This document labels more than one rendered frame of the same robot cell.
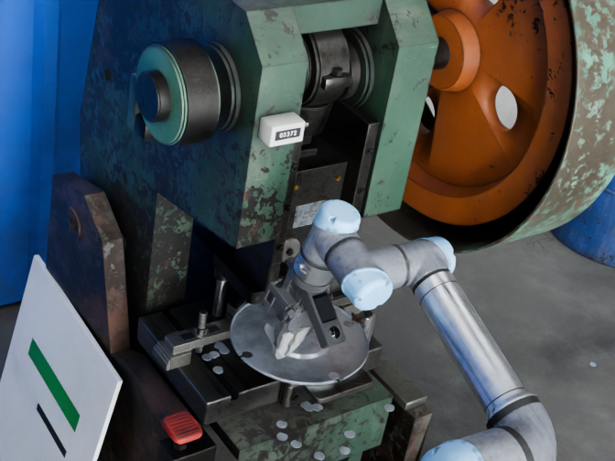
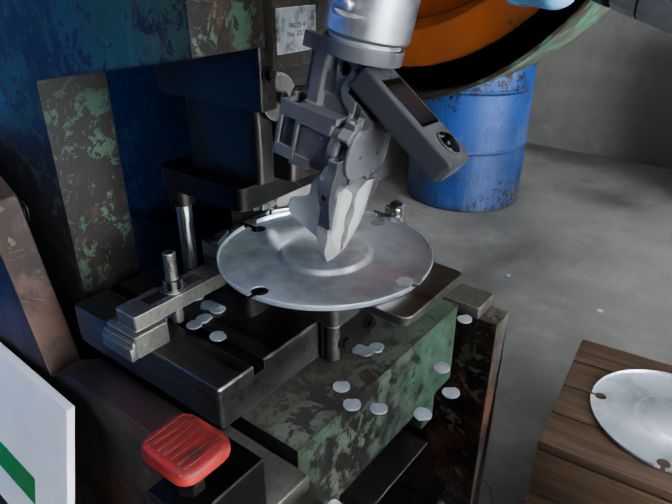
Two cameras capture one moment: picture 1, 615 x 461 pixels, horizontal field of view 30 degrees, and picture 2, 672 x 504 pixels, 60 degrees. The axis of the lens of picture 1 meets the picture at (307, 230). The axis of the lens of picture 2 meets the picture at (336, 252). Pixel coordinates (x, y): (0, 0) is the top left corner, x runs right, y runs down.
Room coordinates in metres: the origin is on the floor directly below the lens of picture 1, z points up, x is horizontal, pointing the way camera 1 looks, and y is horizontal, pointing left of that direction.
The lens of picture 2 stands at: (1.18, 0.12, 1.15)
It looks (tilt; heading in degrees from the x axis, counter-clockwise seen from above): 27 degrees down; 347
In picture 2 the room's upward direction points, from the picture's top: straight up
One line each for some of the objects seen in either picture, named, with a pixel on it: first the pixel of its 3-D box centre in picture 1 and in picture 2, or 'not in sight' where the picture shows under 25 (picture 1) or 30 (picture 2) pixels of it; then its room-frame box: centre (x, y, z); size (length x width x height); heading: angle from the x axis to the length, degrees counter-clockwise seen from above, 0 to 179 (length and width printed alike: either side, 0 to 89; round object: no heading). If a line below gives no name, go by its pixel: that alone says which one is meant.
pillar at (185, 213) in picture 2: (221, 287); (185, 222); (1.97, 0.16, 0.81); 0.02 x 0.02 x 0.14
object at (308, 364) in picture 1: (299, 337); (325, 251); (1.88, -0.02, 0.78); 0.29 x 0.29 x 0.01
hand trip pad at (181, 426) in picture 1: (180, 438); (189, 471); (1.59, 0.16, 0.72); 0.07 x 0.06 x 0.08; 40
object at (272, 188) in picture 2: (271, 272); (252, 176); (1.98, 0.06, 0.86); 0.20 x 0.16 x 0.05; 130
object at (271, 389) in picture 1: (260, 342); (262, 291); (1.98, 0.06, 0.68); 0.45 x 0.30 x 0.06; 130
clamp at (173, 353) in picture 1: (197, 332); (167, 290); (1.87, 0.19, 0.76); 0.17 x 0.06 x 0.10; 130
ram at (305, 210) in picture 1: (295, 213); (270, 49); (1.94, 0.03, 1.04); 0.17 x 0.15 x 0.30; 40
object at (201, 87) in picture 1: (185, 95); not in sight; (1.83, 0.26, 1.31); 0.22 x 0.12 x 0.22; 40
